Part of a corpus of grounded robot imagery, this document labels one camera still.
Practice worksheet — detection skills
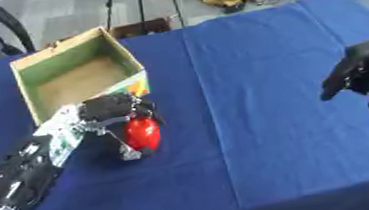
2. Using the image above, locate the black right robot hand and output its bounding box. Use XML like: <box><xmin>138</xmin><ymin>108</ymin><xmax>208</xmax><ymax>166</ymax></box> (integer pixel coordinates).
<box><xmin>312</xmin><ymin>40</ymin><xmax>369</xmax><ymax>104</ymax></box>

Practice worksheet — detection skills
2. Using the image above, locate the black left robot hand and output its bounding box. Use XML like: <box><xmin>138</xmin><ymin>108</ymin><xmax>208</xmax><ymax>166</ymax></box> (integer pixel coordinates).
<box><xmin>74</xmin><ymin>87</ymin><xmax>172</xmax><ymax>167</ymax></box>

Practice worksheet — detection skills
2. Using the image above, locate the black tripod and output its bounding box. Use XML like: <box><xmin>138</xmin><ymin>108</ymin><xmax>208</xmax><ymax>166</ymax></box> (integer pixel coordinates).
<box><xmin>99</xmin><ymin>0</ymin><xmax>189</xmax><ymax>40</ymax></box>

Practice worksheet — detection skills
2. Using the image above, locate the tan cardboard box green inside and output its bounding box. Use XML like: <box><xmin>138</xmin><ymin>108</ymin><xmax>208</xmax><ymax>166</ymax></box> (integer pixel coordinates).
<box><xmin>5</xmin><ymin>21</ymin><xmax>154</xmax><ymax>130</ymax></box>

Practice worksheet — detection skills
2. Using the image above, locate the red toy fruit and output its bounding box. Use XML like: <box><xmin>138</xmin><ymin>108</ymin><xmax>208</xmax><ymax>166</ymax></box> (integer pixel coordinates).
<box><xmin>121</xmin><ymin>114</ymin><xmax>166</xmax><ymax>155</ymax></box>

